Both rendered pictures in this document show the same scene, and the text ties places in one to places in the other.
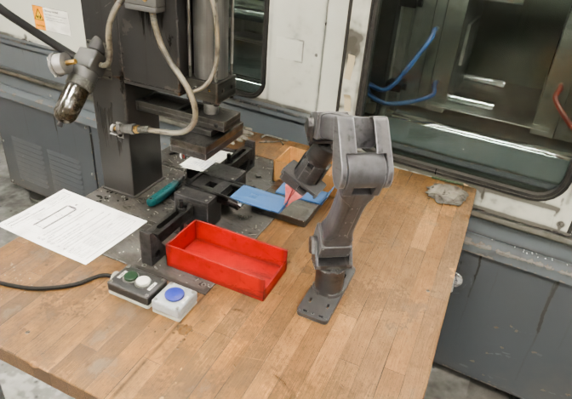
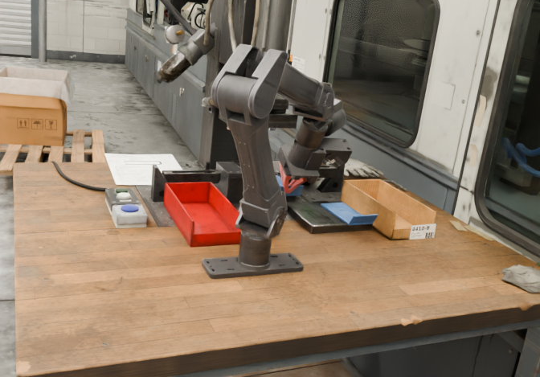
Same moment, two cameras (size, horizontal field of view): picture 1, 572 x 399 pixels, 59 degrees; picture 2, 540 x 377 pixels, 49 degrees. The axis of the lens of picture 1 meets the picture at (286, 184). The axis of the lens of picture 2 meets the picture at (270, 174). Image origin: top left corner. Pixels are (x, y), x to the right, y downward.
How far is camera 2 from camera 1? 0.89 m
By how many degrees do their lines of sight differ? 41
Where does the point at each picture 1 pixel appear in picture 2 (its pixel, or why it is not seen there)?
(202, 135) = not seen: hidden behind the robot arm
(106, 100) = (210, 79)
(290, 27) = (447, 70)
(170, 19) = (242, 0)
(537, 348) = not seen: outside the picture
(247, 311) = (169, 245)
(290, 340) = (168, 271)
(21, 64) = not seen: hidden behind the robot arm
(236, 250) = (222, 217)
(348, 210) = (239, 144)
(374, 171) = (239, 90)
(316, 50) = (464, 96)
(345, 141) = (231, 62)
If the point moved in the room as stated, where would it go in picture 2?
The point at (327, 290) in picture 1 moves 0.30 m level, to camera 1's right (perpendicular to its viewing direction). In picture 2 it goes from (241, 256) to (365, 325)
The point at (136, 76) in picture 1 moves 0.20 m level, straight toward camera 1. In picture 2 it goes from (223, 55) to (182, 58)
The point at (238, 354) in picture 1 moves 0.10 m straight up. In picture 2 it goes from (120, 257) to (122, 210)
